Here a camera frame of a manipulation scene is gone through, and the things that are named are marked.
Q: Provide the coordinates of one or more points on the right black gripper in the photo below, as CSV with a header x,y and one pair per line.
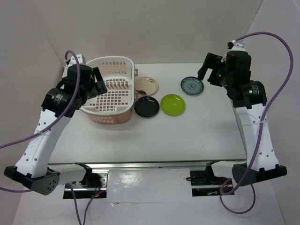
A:
x,y
213,61

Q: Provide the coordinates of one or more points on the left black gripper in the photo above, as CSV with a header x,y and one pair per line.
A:
x,y
98,87

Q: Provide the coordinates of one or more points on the blue patterned plate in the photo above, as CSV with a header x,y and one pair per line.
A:
x,y
192,86

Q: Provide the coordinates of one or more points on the green plate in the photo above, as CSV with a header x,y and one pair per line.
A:
x,y
173,105

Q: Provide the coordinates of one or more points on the beige floral plate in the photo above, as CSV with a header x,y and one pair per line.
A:
x,y
146,86

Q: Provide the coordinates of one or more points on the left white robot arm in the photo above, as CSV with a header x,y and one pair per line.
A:
x,y
59,105

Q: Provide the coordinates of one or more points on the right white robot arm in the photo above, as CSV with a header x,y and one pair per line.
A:
x,y
249,102

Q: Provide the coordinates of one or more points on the pink white dish rack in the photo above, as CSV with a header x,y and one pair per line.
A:
x,y
114,107

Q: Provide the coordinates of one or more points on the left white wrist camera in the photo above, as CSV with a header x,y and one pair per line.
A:
x,y
72,61

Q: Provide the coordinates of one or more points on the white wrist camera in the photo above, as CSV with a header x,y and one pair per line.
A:
x,y
72,61
235,46

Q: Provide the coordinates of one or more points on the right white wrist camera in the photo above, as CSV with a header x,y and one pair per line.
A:
x,y
235,46

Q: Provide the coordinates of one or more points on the aluminium rail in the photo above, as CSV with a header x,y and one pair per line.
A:
x,y
150,165

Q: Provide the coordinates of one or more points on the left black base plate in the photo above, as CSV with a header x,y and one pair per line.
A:
x,y
98,187

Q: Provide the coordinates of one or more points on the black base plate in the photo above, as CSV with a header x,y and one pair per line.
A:
x,y
201,185
98,187

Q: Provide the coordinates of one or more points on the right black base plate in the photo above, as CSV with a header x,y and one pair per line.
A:
x,y
201,185

